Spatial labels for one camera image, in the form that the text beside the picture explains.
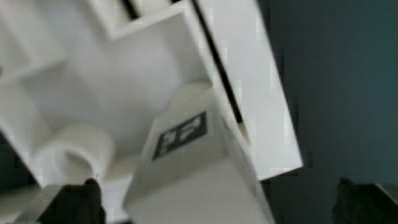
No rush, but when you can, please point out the white chair seat block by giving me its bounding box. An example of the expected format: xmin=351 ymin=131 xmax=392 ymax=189
xmin=0 ymin=0 xmax=220 ymax=221

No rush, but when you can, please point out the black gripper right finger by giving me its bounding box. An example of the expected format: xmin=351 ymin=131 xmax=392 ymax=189
xmin=332 ymin=178 xmax=398 ymax=224

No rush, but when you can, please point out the white chair leg with tag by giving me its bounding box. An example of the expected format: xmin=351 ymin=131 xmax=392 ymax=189
xmin=122 ymin=82 xmax=275 ymax=224

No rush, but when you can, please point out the white L-shaped fence rail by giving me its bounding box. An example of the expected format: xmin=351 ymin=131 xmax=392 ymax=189
xmin=195 ymin=0 xmax=303 ymax=180

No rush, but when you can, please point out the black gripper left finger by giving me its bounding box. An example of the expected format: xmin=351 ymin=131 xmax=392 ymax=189
xmin=10 ymin=178 xmax=108 ymax=224

